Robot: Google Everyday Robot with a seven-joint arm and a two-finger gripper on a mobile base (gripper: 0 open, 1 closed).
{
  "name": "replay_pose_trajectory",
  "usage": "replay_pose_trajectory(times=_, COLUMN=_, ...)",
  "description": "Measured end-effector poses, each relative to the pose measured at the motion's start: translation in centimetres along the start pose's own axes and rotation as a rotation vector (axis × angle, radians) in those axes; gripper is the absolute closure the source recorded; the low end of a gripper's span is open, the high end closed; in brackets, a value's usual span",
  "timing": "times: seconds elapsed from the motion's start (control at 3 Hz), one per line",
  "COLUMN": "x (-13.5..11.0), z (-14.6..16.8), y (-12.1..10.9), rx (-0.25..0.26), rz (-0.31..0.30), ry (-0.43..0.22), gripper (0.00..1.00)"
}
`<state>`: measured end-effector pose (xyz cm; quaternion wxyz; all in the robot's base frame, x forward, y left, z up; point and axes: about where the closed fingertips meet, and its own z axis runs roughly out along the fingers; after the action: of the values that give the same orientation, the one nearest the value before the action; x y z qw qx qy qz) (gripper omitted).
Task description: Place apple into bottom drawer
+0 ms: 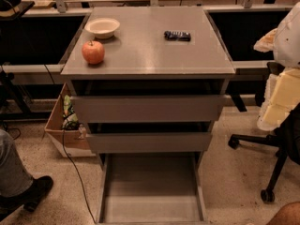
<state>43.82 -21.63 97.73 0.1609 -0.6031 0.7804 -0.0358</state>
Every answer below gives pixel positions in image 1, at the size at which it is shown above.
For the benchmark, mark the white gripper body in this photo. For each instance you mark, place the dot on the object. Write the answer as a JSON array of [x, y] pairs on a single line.
[[288, 39]]

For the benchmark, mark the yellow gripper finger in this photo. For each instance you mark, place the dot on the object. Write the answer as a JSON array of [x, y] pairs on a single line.
[[295, 73]]

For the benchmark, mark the red apple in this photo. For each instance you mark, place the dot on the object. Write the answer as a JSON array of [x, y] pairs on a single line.
[[93, 52]]

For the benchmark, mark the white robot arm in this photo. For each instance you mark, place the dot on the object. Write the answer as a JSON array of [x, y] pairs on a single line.
[[284, 41]]

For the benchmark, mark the grey drawer cabinet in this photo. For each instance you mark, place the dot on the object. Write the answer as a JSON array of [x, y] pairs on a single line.
[[140, 61]]

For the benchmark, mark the grey top drawer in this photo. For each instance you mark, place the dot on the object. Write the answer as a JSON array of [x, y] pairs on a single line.
[[146, 109]]

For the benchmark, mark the grey bottom drawer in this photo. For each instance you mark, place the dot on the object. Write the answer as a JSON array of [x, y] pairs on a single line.
[[151, 189]]

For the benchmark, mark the black office chair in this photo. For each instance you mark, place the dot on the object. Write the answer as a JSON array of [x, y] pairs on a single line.
[[283, 139]]

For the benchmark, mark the person knee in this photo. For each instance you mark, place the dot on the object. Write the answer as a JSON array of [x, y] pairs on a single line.
[[289, 214]]

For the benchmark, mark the dark blue snack packet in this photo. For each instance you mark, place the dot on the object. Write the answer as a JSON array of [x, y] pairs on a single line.
[[177, 36]]

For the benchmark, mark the white bowl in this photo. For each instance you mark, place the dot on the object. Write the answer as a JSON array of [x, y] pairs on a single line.
[[102, 28]]

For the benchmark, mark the green snack bag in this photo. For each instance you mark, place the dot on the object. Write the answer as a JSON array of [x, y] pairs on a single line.
[[70, 118]]

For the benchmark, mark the cardboard box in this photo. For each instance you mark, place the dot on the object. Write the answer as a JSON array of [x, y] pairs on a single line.
[[69, 143]]

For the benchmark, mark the black shoe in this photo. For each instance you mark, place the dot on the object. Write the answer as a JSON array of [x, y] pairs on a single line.
[[29, 199]]

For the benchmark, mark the grey trouser leg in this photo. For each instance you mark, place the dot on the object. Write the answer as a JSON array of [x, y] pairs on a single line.
[[14, 178]]

